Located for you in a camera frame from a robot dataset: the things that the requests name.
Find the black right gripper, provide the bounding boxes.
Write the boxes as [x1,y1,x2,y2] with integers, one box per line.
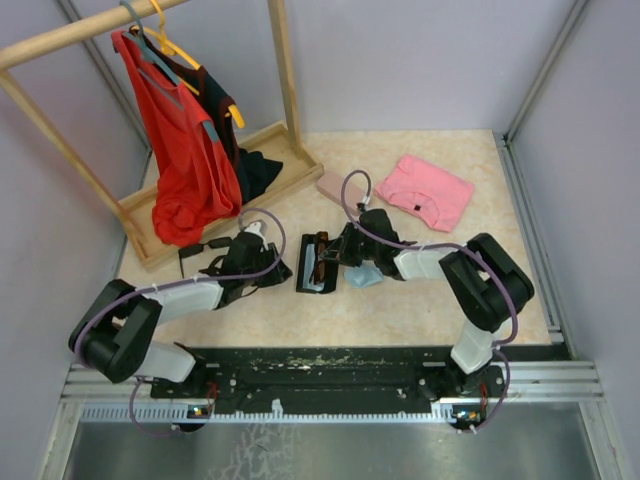
[321,222,380,268]

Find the tortoiseshell brown sunglasses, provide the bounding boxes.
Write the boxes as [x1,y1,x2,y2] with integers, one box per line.
[308,231,338,293]

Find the light blue cleaning cloth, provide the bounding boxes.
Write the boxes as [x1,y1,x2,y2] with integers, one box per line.
[296,243,336,294]

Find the black glasses case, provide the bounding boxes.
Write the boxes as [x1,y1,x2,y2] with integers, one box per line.
[296,231,339,294]

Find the pink glasses case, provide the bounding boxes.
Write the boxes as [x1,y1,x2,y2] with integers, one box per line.
[316,171,370,217]

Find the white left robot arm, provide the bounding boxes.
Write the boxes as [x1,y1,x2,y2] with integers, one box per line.
[68,230,292,397]

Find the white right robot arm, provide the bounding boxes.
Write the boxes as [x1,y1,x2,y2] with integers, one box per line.
[316,209,535,396]

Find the dark navy garment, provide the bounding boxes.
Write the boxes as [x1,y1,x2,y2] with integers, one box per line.
[165,58,283,204]

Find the pink folded t-shirt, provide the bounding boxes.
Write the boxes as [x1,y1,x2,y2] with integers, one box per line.
[375,155,475,233]

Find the red tank top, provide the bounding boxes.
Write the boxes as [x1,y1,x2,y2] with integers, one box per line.
[111,30,243,247]

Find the wooden clothes rack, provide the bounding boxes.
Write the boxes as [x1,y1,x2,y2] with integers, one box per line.
[1,1,324,271]

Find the yellow clothes hanger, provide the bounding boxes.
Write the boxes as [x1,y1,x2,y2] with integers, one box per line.
[146,0,245,129]

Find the grey clothes hanger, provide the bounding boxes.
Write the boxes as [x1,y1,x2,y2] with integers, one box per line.
[119,1,200,111]

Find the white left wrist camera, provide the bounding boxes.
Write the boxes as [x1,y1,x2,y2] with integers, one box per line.
[242,220,267,238]

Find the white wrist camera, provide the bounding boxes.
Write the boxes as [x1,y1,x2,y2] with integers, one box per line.
[356,198,370,213]
[242,220,267,238]

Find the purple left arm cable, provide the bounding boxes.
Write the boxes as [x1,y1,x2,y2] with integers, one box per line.
[74,207,287,437]

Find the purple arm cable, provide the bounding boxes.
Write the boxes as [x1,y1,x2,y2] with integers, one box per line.
[74,207,287,437]
[340,169,519,434]

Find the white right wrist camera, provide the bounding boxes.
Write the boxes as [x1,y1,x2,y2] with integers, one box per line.
[356,198,370,213]

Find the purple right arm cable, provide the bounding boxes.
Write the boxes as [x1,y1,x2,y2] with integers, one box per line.
[340,169,519,434]

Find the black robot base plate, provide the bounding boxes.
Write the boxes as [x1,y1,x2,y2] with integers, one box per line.
[150,347,511,430]

